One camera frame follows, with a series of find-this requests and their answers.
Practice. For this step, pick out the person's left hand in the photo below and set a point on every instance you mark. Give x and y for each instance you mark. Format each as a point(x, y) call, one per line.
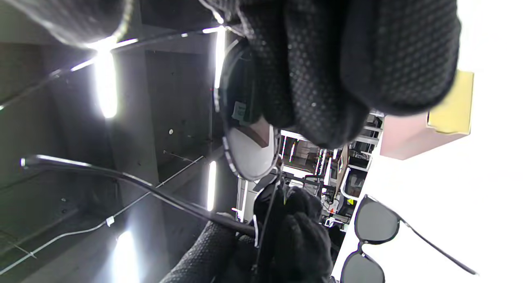
point(298, 246)

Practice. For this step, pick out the person's right hand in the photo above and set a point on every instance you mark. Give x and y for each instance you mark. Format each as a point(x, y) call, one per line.
point(347, 50)

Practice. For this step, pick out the brown storage box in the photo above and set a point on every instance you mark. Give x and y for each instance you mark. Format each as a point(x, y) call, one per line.
point(408, 140)

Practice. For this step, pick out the ceiling light strip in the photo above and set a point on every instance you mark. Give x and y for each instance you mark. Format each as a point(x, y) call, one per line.
point(211, 185)
point(106, 86)
point(220, 58)
point(124, 258)

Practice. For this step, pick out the black sunglasses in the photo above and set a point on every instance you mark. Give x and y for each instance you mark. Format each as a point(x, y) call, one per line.
point(376, 219)
point(249, 156)

